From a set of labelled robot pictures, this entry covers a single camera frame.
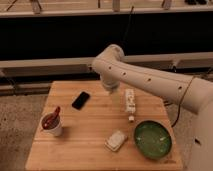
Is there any wooden table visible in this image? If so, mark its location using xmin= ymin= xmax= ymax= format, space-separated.
xmin=26 ymin=81 xmax=183 ymax=171

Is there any green ceramic bowl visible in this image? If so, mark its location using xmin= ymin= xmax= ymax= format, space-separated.
xmin=134 ymin=120 xmax=172 ymax=160

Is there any black hanging cable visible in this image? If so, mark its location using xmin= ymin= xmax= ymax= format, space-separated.
xmin=120 ymin=5 xmax=135 ymax=51

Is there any red spoon in cup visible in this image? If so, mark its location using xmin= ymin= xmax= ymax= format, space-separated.
xmin=43 ymin=106 xmax=60 ymax=129

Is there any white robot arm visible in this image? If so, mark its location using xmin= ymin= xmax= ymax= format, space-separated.
xmin=92 ymin=44 xmax=213 ymax=171

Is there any white paper cup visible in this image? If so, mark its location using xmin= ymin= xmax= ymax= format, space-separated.
xmin=40 ymin=114 xmax=62 ymax=137

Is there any black smartphone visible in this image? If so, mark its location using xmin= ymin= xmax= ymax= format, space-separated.
xmin=72 ymin=92 xmax=90 ymax=110

